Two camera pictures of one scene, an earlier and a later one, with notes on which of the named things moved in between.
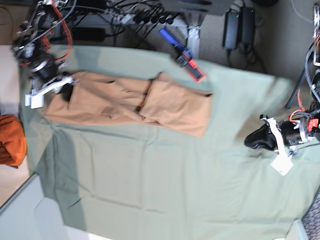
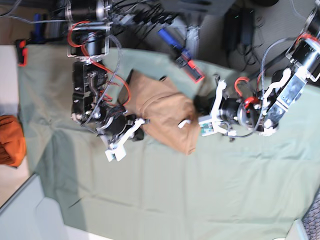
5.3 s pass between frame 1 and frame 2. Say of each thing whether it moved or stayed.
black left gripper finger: moved
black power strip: stayed
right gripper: moved
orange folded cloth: stayed
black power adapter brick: stayed
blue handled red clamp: stayed
